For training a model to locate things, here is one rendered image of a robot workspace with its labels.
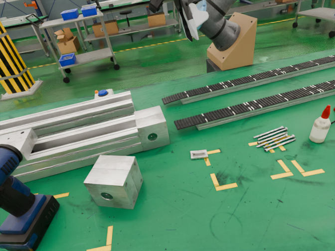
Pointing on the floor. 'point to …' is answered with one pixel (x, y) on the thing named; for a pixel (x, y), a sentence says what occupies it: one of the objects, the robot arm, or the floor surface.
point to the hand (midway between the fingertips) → (191, 38)
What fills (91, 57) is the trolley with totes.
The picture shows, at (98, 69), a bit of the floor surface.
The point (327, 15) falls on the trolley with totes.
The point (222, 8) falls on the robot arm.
